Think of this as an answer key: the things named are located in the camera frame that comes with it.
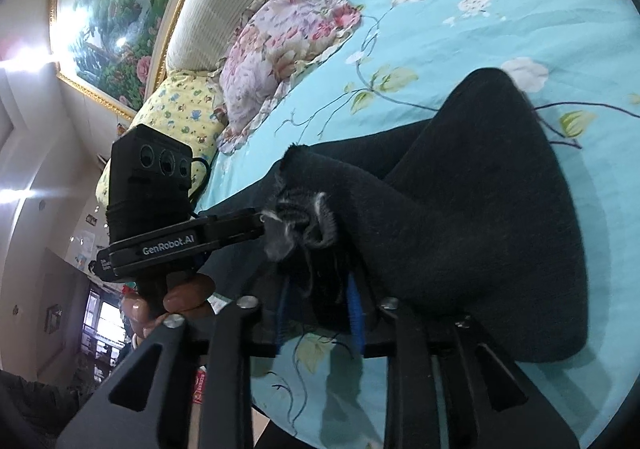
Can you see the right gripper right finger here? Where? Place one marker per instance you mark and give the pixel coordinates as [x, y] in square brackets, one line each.
[449, 384]

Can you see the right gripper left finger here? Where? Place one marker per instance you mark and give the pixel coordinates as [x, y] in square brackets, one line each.
[188, 385]

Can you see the black knit pants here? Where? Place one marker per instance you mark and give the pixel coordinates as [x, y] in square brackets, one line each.
[467, 214]

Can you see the left hand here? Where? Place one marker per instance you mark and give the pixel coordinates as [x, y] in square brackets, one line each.
[188, 299]

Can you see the yellow cartoon print pillow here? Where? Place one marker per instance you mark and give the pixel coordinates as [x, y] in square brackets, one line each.
[188, 106]

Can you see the gold framed landscape painting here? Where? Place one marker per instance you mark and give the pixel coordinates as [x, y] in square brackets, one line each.
[112, 50]

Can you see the pink floral pillow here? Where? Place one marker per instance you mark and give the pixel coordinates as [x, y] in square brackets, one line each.
[276, 43]

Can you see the turquoise floral bed cover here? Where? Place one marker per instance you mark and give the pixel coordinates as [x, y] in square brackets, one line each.
[577, 64]

